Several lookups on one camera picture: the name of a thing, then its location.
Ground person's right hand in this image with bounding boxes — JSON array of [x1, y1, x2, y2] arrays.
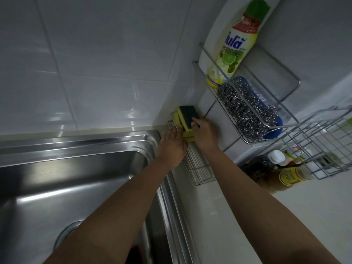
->
[[191, 117, 221, 153]]

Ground metal wire sponge holder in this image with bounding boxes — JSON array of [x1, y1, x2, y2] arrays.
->
[[167, 120, 216, 187]]

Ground yellow dish soap bottle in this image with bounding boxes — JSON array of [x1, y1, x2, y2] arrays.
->
[[206, 0, 272, 89]]

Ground metal wire dish rack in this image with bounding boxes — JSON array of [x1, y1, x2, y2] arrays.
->
[[280, 105, 352, 181]]

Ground dark bottle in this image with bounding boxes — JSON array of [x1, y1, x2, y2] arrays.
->
[[240, 155, 276, 185]]

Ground sink drain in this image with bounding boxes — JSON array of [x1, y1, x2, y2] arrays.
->
[[53, 220, 85, 251]]

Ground stainless steel sink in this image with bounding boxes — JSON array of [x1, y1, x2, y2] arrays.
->
[[0, 129, 199, 264]]

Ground steel wool scrubber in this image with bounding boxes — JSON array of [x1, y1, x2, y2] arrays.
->
[[217, 81, 281, 141]]

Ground person's left hand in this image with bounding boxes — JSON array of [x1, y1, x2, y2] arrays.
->
[[156, 126, 189, 170]]

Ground person's right forearm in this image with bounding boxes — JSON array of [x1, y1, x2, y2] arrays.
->
[[199, 148, 342, 264]]

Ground brown sauce bottle white cap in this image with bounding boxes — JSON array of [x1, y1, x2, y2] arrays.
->
[[258, 150, 317, 195]]

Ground person's left forearm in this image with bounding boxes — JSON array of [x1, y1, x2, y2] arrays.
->
[[43, 159, 182, 264]]

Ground blue scrubber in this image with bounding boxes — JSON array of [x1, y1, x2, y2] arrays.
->
[[232, 76, 284, 140]]

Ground yellow sponge with green top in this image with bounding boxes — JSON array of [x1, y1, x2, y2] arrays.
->
[[177, 105, 200, 142]]

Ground bottle with red label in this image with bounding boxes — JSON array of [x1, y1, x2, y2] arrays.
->
[[284, 145, 306, 166]]

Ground metal wire wall rack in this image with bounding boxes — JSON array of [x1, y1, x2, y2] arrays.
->
[[192, 42, 301, 145]]

